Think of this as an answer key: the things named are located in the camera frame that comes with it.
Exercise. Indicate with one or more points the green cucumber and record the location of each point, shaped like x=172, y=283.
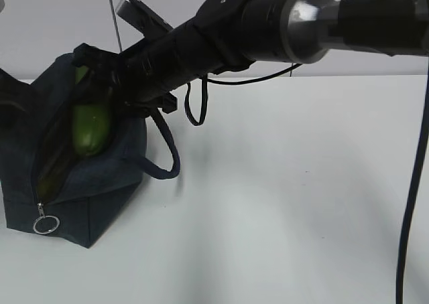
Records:
x=91, y=114

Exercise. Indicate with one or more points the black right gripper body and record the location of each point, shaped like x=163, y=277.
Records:
x=114, y=80

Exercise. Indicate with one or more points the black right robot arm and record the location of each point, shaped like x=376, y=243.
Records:
x=231, y=35

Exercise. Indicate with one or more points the dark blue lunch bag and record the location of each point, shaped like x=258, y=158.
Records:
x=97, y=187

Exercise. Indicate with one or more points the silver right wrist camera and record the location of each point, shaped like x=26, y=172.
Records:
x=138, y=15

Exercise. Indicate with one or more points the yellow pear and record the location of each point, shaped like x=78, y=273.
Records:
x=53, y=175

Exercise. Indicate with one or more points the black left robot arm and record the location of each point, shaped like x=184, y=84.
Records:
x=17, y=100

